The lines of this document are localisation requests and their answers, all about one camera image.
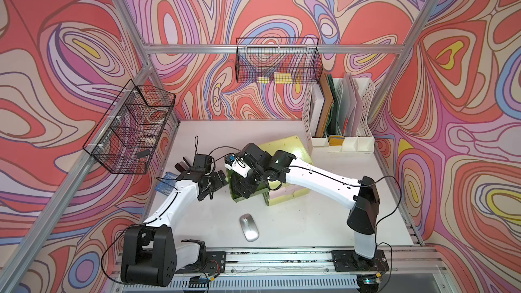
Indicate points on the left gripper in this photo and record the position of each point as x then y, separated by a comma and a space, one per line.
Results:
217, 182

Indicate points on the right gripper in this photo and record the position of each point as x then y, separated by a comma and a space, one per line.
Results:
242, 185

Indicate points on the green drawer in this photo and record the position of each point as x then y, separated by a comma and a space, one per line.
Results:
244, 188

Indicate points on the green drawer cabinet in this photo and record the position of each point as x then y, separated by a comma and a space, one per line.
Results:
283, 152

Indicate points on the silver computer mouse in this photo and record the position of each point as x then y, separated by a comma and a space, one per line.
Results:
249, 228

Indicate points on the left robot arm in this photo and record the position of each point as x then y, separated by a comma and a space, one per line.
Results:
150, 254

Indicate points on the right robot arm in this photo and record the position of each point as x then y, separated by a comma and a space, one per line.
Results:
360, 197

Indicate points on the black stapler tool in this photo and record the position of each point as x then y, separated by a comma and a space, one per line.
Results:
184, 165

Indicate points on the blue card pack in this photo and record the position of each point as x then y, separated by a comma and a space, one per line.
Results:
166, 184

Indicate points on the green folder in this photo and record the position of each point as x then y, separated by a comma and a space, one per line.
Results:
332, 128

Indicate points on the white file organizer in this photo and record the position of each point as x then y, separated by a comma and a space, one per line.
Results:
355, 98

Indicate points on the yellow sticky note pad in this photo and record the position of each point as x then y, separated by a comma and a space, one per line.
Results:
283, 78

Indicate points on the brown folder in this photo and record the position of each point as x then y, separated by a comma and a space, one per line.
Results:
325, 115

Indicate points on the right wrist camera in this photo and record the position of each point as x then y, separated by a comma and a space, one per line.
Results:
237, 165

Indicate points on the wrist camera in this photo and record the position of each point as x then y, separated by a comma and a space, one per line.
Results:
201, 163
237, 165

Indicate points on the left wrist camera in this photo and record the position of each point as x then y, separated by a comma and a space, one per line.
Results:
201, 163

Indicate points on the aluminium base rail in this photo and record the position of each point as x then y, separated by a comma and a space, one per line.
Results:
399, 269

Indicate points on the left black wire basket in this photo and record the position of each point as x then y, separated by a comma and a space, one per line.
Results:
126, 140

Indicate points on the black wire basket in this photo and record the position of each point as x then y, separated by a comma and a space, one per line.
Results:
126, 140
258, 58

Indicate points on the back black wire basket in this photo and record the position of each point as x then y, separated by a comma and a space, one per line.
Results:
258, 58

